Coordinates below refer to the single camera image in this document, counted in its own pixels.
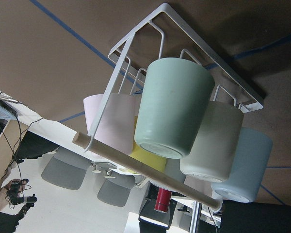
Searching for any green cup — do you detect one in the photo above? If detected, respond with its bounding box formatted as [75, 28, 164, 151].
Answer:
[134, 58, 214, 159]

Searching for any pink cup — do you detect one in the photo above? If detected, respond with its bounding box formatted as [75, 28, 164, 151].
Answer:
[95, 93, 135, 155]

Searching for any white wire cup rack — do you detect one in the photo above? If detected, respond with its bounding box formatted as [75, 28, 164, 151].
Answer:
[72, 3, 264, 212]

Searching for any blue cup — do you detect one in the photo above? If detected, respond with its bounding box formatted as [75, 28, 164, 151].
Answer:
[211, 127, 273, 203]

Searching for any beige cup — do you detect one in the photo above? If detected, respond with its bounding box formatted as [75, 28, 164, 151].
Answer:
[180, 101, 243, 183]

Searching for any yellow cup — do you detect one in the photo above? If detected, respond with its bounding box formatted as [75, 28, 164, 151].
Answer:
[129, 116, 167, 173]

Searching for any seated person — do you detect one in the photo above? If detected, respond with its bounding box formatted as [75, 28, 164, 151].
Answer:
[0, 179, 37, 233]

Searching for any red bottle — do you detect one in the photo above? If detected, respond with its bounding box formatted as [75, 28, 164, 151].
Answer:
[154, 188, 172, 213]

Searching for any grey office chair two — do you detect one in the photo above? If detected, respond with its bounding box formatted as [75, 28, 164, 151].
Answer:
[97, 172, 135, 207]

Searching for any grey office chair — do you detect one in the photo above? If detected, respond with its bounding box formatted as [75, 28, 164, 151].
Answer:
[41, 147, 92, 190]

